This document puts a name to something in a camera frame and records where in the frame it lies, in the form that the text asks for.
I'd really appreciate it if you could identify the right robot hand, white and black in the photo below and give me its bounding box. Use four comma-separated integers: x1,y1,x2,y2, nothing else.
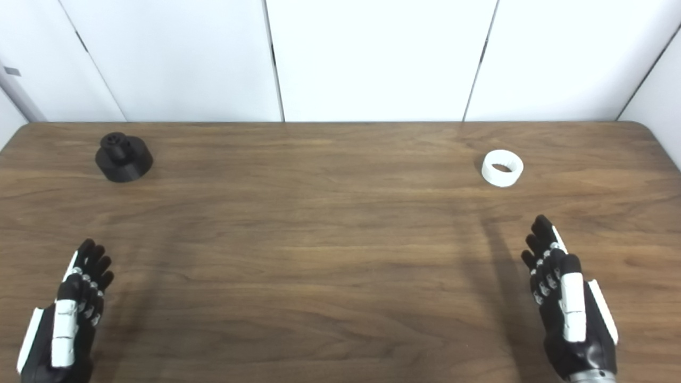
520,214,619,376

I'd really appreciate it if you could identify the left robot hand, white and black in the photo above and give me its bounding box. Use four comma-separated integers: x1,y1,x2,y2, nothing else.
16,238,115,383

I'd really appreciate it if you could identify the round black part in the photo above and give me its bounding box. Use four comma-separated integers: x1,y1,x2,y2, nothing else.
95,132,154,183

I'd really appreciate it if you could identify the grey wall post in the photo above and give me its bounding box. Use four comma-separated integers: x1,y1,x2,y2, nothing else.
0,63,47,122

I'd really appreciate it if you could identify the white toothed ring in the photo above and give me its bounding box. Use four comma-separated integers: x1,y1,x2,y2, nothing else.
481,149,524,188

